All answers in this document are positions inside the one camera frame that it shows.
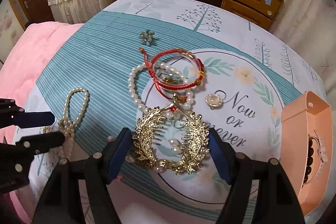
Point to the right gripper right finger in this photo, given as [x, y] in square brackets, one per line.
[228, 167]

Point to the pink blanket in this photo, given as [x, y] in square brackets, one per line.
[33, 51]

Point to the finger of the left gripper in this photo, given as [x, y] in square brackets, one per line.
[41, 143]
[32, 119]

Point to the gold flower brooch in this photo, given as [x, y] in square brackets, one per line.
[169, 80]

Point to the printed tree bedsheet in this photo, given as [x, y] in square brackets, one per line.
[174, 56]

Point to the blue flower brooch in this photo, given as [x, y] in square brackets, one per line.
[147, 37]

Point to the pink jewelry box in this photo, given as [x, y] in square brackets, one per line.
[307, 148]

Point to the gold leaf hair comb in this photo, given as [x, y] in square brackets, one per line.
[153, 150]

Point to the white curtain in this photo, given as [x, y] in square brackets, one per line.
[308, 27]

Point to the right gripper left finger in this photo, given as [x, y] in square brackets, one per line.
[100, 169]

